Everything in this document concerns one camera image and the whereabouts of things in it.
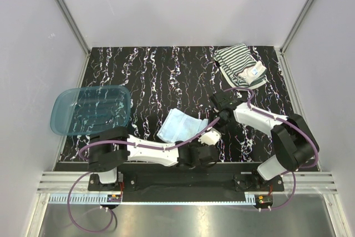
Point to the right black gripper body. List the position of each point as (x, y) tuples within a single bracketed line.
[(214, 115)]

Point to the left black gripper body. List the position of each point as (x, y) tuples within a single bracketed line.
[(197, 144)]

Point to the light blue towel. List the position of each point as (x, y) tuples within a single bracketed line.
[(179, 126)]

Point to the green white striped towel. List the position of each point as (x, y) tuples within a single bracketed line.
[(240, 68)]

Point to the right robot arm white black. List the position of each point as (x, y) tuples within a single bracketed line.
[(293, 143)]

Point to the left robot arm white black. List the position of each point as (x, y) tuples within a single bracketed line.
[(112, 148)]

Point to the right electronics board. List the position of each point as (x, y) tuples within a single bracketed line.
[(265, 199)]

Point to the electronics board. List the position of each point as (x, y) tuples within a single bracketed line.
[(265, 199), (114, 198)]

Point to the left electronics board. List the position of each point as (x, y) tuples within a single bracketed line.
[(114, 198)]

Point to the blue transparent plastic container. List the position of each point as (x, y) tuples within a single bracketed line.
[(90, 110)]

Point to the aluminium frame rail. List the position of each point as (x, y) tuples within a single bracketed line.
[(72, 187)]

